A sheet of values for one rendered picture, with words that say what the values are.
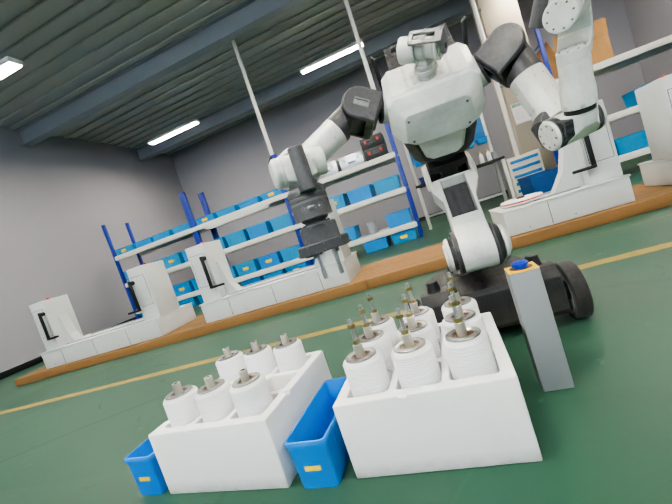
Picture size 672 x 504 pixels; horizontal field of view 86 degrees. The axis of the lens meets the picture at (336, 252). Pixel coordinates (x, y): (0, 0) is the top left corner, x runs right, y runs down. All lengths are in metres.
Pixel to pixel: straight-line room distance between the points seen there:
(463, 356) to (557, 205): 2.28
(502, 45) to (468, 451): 0.98
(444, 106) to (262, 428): 0.96
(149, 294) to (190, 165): 7.60
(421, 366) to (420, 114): 0.68
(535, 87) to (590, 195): 1.99
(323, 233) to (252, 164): 9.52
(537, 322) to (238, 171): 9.84
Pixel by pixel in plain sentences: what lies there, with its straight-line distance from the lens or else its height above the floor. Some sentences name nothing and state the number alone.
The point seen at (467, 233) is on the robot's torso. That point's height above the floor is 0.41.
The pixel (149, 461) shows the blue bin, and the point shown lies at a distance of 1.27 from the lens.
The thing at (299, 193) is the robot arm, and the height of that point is 0.65.
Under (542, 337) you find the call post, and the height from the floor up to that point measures 0.14.
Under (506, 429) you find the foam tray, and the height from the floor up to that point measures 0.08.
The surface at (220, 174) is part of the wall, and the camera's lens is 10.74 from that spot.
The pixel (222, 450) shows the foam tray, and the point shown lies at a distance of 1.08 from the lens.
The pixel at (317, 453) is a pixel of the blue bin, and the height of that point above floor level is 0.09.
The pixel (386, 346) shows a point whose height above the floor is 0.22.
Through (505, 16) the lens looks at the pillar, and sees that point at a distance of 7.65.
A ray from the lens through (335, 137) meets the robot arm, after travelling 1.12.
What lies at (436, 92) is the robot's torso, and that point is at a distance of 1.11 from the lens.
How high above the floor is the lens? 0.56
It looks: 4 degrees down
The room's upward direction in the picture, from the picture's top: 19 degrees counter-clockwise
